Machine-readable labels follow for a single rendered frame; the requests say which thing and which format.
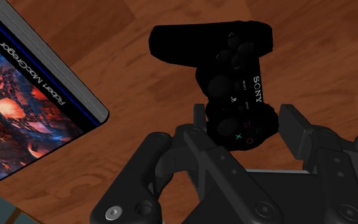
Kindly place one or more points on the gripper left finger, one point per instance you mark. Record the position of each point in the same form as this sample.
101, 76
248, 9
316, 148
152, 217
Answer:
154, 173

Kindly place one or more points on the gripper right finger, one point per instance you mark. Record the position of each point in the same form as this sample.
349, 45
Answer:
330, 145

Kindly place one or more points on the black game controller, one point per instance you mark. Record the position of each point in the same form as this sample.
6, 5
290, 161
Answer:
228, 77

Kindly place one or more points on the book with red-blue cover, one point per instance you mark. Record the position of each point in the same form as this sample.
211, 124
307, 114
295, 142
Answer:
20, 102

